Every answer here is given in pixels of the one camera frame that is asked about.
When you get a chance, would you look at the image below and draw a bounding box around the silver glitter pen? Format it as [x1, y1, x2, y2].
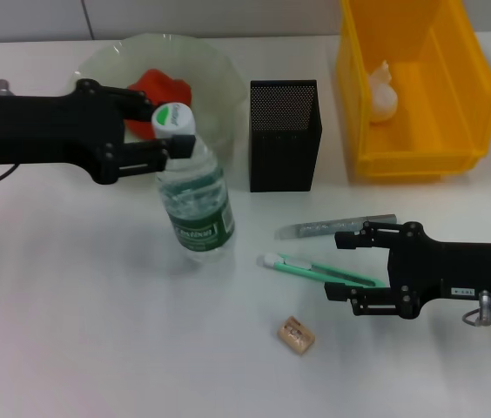
[274, 212, 399, 241]

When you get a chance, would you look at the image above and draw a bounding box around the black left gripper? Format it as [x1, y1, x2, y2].
[0, 78, 198, 187]

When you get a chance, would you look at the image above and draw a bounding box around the yellow plastic bin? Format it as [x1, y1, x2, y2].
[336, 0, 491, 184]

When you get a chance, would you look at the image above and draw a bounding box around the black mesh pen holder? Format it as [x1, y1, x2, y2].
[249, 79, 324, 193]

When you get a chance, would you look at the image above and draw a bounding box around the clear water bottle green label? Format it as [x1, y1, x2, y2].
[150, 100, 236, 264]

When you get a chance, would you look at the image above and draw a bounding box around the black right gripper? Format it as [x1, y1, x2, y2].
[323, 220, 491, 320]

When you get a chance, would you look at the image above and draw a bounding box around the right arm connector cable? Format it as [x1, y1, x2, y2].
[461, 290, 491, 329]

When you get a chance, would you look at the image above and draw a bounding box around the green utility knife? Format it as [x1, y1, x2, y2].
[255, 252, 387, 290]

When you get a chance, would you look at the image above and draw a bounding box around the green glass fruit plate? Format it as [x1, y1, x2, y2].
[75, 33, 249, 172]

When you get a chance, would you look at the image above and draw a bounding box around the beige eraser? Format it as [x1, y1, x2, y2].
[276, 316, 318, 356]

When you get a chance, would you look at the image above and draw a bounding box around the red pepper toy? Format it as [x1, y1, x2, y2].
[124, 68, 194, 141]

